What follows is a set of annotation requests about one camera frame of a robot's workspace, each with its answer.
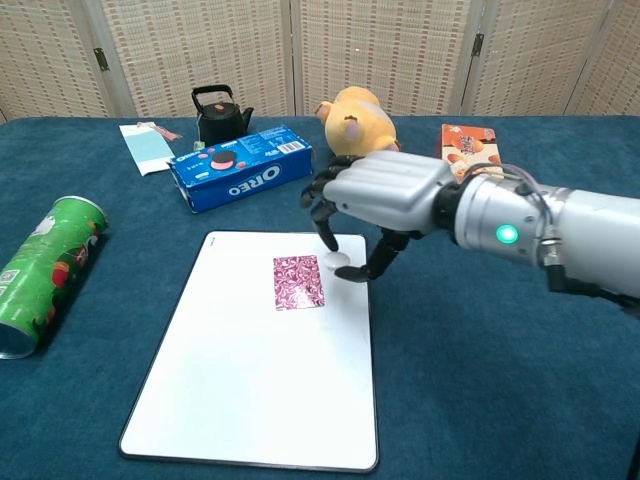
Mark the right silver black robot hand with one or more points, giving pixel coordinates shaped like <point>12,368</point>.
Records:
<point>385,190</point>

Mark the small white round magnet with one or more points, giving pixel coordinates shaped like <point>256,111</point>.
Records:
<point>338,260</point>

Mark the purple and white patterned packet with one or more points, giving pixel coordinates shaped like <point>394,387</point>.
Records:
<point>298,282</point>

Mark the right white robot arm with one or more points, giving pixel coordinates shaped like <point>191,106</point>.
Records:
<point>575,235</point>

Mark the white rectangular board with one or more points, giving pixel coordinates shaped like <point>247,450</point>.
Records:
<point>250,365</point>

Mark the yellow plush toy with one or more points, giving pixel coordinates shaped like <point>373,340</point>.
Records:
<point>357,125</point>

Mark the orange biscuit box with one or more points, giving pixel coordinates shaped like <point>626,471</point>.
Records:
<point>467,145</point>

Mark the blue Oreo cookie box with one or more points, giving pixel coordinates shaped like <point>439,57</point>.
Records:
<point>240,180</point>

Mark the dark metal screen hinge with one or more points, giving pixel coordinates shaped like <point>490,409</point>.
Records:
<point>101,59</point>
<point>478,44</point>

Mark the black teapot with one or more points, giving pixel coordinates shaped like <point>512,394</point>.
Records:
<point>220,122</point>

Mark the small green tea tag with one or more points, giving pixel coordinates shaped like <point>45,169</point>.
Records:
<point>199,145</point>

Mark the woven folding screen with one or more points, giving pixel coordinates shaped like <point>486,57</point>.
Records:
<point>210,50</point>

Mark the light blue white bookmark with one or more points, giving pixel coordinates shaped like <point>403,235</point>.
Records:
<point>147,149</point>

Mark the green chips can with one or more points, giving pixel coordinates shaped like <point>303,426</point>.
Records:
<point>45,270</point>

